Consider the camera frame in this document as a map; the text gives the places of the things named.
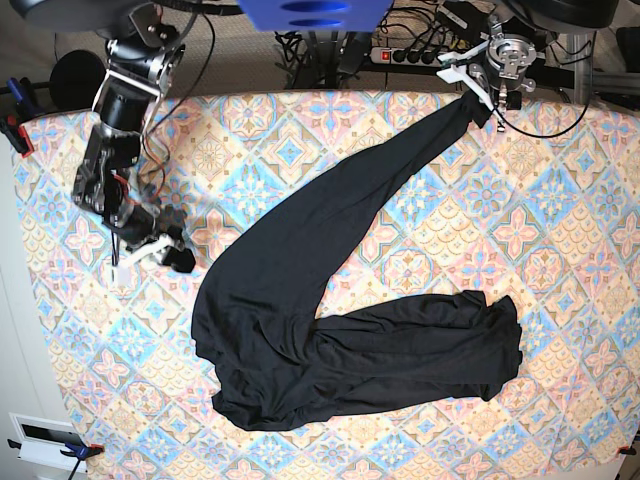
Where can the black t-shirt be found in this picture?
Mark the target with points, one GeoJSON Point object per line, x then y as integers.
{"type": "Point", "coordinates": [287, 346]}

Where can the white power strip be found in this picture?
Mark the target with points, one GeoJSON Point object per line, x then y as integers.
{"type": "Point", "coordinates": [396, 58]}

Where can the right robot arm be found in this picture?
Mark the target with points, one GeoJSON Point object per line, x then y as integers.
{"type": "Point", "coordinates": [138, 77]}

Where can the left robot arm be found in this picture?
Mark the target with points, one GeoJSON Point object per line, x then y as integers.
{"type": "Point", "coordinates": [538, 21]}

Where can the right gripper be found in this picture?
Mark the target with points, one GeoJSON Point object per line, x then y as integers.
{"type": "Point", "coordinates": [142, 234]}

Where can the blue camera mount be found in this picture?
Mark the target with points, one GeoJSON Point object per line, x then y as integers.
{"type": "Point", "coordinates": [315, 15]}

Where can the blue clamp bottom left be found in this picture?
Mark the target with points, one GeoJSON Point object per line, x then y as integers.
{"type": "Point", "coordinates": [75, 451]}

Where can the red blue clamp top left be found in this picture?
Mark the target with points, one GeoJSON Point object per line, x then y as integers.
{"type": "Point", "coordinates": [25, 108]}

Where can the patterned colourful tablecloth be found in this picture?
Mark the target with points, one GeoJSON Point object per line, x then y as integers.
{"type": "Point", "coordinates": [548, 215]}

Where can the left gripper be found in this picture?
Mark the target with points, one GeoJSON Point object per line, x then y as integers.
{"type": "Point", "coordinates": [507, 59]}

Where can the black round stool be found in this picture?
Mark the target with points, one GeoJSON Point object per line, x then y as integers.
{"type": "Point", "coordinates": [75, 80]}

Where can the white wall vent box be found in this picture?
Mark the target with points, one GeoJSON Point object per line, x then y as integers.
{"type": "Point", "coordinates": [49, 431]}

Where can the black clamp bottom right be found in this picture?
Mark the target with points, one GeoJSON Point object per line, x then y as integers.
{"type": "Point", "coordinates": [627, 451]}

